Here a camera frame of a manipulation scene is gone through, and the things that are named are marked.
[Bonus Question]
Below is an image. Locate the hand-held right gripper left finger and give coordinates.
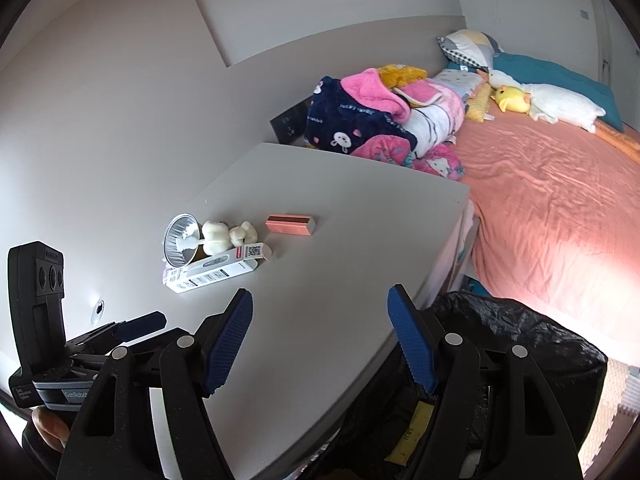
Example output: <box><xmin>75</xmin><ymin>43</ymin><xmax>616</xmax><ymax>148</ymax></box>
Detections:
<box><xmin>56</xmin><ymin>287</ymin><xmax>254</xmax><ymax>480</ymax></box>

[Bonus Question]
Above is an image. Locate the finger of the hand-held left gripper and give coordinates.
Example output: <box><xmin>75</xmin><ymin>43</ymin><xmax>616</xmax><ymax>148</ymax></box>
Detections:
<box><xmin>65</xmin><ymin>311</ymin><xmax>167</xmax><ymax>354</ymax></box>

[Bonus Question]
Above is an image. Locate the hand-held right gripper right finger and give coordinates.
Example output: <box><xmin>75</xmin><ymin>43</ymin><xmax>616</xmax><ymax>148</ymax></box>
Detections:
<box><xmin>387</xmin><ymin>284</ymin><xmax>586</xmax><ymax>480</ymax></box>

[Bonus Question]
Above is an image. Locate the white thermometer box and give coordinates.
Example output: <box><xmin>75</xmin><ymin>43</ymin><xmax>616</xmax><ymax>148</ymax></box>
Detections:
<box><xmin>165</xmin><ymin>242</ymin><xmax>273</xmax><ymax>293</ymax></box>

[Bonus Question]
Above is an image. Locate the yellow snack wrapper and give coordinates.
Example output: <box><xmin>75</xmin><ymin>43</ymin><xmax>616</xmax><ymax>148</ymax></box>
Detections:
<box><xmin>387</xmin><ymin>402</ymin><xmax>436</xmax><ymax>466</ymax></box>

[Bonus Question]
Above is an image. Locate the aluminium foil cup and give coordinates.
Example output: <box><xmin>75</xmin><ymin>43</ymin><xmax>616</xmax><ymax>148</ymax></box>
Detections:
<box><xmin>162</xmin><ymin>213</ymin><xmax>201</xmax><ymax>268</ymax></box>

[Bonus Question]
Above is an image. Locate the large white tissue wad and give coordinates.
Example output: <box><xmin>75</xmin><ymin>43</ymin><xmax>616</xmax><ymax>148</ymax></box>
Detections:
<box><xmin>201</xmin><ymin>220</ymin><xmax>232</xmax><ymax>256</ymax></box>

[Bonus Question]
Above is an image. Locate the bin with black bag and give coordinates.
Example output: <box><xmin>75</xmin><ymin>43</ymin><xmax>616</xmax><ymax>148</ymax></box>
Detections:
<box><xmin>300</xmin><ymin>290</ymin><xmax>608</xmax><ymax>480</ymax></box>

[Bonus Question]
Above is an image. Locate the person's left hand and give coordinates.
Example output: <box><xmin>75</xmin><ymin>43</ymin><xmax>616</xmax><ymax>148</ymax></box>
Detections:
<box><xmin>31</xmin><ymin>406</ymin><xmax>71</xmax><ymax>454</ymax></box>

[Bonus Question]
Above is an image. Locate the white plastic spoon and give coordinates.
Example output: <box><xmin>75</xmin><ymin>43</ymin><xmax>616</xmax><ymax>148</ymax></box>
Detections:
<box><xmin>172</xmin><ymin>232</ymin><xmax>208</xmax><ymax>256</ymax></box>

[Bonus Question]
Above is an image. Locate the small white tissue wad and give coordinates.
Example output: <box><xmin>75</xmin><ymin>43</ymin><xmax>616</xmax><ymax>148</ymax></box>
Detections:
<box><xmin>227</xmin><ymin>221</ymin><xmax>258</xmax><ymax>248</ymax></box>

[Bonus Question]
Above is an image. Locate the pink rectangular box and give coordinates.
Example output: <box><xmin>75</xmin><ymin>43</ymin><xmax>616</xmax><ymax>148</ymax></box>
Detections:
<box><xmin>265</xmin><ymin>215</ymin><xmax>317</xmax><ymax>236</ymax></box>

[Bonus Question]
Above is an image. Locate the pink cartoon print blanket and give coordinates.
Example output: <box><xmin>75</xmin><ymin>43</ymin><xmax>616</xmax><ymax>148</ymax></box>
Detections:
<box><xmin>350</xmin><ymin>135</ymin><xmax>466</xmax><ymax>181</ymax></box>

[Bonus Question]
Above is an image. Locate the pink bed sheet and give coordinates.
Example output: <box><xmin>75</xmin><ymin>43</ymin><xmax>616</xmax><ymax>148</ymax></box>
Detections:
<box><xmin>440</xmin><ymin>105</ymin><xmax>640</xmax><ymax>361</ymax></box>

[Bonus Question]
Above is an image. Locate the pastel foam floor mat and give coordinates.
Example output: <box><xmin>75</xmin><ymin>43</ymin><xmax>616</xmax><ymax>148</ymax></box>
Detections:
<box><xmin>575</xmin><ymin>360</ymin><xmax>640</xmax><ymax>461</ymax></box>

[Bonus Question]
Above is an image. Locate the pink and white striped quilt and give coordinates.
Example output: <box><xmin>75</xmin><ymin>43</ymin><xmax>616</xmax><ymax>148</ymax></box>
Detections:
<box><xmin>395</xmin><ymin>80</ymin><xmax>466</xmax><ymax>158</ymax></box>

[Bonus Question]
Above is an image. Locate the long yellow plush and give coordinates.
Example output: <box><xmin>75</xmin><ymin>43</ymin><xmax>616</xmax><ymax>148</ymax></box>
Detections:
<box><xmin>465</xmin><ymin>82</ymin><xmax>496</xmax><ymax>123</ymax></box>

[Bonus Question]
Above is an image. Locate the pink fleece blanket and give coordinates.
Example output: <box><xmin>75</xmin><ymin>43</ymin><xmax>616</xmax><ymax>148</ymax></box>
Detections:
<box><xmin>340</xmin><ymin>67</ymin><xmax>411</xmax><ymax>121</ymax></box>

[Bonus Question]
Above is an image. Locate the yellow duck plush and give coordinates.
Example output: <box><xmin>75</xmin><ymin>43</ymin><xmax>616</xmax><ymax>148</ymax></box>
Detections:
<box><xmin>490</xmin><ymin>85</ymin><xmax>533</xmax><ymax>115</ymax></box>

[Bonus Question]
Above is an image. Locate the small printed pillow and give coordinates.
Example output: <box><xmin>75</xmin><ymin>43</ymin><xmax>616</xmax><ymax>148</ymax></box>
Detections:
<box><xmin>432</xmin><ymin>69</ymin><xmax>483</xmax><ymax>101</ymax></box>

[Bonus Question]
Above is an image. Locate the yellow cloth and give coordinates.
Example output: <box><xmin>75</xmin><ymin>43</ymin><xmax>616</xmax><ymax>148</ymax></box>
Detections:
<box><xmin>377</xmin><ymin>64</ymin><xmax>428</xmax><ymax>88</ymax></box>

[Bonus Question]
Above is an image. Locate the white goose plush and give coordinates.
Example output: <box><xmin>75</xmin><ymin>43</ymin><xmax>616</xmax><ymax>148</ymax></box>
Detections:
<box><xmin>487</xmin><ymin>70</ymin><xmax>640</xmax><ymax>153</ymax></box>

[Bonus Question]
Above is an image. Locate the grey yellow patchwork pillow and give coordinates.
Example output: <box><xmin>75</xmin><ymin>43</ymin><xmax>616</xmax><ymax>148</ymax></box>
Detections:
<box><xmin>437</xmin><ymin>30</ymin><xmax>506</xmax><ymax>68</ymax></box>

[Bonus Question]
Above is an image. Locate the teal blanket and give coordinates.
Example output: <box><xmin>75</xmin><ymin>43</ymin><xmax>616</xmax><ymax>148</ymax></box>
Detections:
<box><xmin>492</xmin><ymin>52</ymin><xmax>626</xmax><ymax>131</ymax></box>

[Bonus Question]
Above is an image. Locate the black wall socket panel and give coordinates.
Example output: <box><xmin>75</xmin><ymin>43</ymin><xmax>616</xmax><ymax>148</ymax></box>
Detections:
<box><xmin>270</xmin><ymin>101</ymin><xmax>308</xmax><ymax>146</ymax></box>

